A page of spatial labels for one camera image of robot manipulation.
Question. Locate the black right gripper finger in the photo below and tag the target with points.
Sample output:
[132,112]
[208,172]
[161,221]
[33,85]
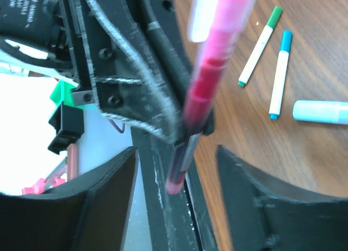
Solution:
[169,216]

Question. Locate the red transparent pen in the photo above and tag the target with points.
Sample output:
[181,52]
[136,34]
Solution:
[216,25]

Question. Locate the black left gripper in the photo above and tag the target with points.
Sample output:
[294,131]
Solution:
[98,44]

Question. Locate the white marker teal cap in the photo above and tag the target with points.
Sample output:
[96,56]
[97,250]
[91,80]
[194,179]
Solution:
[280,75]

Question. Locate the light blue highlighter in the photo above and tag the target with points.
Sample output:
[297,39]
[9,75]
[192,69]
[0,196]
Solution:
[332,112]

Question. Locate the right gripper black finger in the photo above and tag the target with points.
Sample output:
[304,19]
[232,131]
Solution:
[90,212]
[266,213]

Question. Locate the white marker green cap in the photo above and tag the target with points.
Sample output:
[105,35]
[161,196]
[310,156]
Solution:
[259,46]

